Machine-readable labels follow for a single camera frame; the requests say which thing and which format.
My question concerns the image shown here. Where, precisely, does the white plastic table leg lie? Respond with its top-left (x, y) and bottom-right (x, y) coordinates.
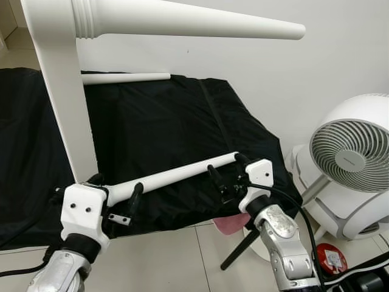
top-left (72, 0), bottom-right (307, 41)
top-left (105, 151), bottom-right (239, 208)
top-left (81, 72), bottom-right (172, 85)

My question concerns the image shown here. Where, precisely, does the white plastic table top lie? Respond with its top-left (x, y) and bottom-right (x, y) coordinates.
top-left (21, 0), bottom-right (102, 184)

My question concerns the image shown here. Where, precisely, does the pink stool seat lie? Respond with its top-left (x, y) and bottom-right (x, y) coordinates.
top-left (212, 212), bottom-right (252, 237)

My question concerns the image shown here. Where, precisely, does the black tablecloth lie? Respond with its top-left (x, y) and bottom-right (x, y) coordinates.
top-left (0, 67), bottom-right (303, 250)

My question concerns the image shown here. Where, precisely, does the black metal strut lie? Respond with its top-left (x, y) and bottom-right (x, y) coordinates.
top-left (219, 228), bottom-right (261, 272)

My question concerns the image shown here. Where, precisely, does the white standing fan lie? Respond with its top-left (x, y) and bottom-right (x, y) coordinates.
top-left (288, 92), bottom-right (389, 242)

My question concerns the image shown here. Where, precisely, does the red round floor object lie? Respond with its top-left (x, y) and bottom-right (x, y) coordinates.
top-left (315, 243), bottom-right (349, 276)

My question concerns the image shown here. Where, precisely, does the black floor equipment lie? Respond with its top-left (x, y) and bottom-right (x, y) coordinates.
top-left (321, 251), bottom-right (389, 292)

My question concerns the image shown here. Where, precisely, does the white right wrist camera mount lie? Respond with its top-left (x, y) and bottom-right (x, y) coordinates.
top-left (238, 159), bottom-right (275, 214)

